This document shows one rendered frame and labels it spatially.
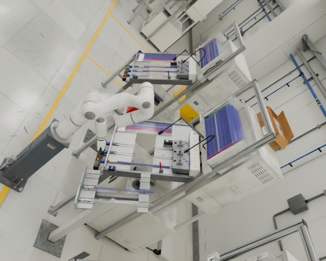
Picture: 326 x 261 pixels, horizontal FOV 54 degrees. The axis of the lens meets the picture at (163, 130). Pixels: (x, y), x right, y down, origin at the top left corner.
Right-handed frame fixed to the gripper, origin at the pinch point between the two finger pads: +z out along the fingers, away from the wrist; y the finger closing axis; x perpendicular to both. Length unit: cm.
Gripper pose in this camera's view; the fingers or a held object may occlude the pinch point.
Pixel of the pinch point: (102, 152)
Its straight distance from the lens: 258.3
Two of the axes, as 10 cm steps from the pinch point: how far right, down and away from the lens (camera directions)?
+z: -0.7, 7.8, 6.2
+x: 10.0, 0.9, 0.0
